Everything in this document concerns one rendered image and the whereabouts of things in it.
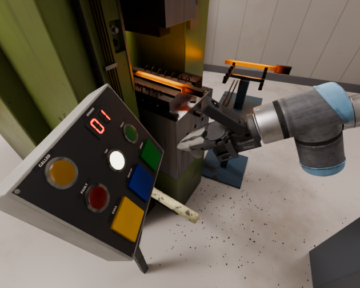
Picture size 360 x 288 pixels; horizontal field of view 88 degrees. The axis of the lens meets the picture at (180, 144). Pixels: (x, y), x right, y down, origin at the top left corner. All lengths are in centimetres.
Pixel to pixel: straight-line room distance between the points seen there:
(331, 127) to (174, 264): 124
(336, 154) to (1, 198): 61
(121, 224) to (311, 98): 46
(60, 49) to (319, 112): 65
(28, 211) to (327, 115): 54
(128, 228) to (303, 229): 150
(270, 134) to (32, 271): 163
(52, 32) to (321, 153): 72
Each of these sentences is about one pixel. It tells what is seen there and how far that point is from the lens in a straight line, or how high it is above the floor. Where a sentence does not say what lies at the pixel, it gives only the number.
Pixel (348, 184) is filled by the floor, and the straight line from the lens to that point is 229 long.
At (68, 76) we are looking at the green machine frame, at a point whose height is 118.
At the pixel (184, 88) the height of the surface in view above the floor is 101.
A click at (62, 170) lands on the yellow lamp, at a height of 117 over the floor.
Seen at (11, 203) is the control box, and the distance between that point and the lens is 38.
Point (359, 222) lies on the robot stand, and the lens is 133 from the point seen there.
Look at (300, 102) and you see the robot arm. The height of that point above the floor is 123.
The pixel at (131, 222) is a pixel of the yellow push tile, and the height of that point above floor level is 100.
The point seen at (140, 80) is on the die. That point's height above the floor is 99.
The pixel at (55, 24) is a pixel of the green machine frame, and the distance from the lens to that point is 67.
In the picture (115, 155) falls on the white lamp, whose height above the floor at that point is 110.
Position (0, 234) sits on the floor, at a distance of 201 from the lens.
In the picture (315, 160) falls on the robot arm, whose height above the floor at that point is 111.
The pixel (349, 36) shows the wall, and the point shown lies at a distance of 368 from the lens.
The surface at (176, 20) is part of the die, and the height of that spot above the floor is 128.
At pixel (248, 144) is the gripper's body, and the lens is 49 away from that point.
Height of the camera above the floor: 143
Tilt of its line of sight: 44 degrees down
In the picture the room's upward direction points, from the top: straight up
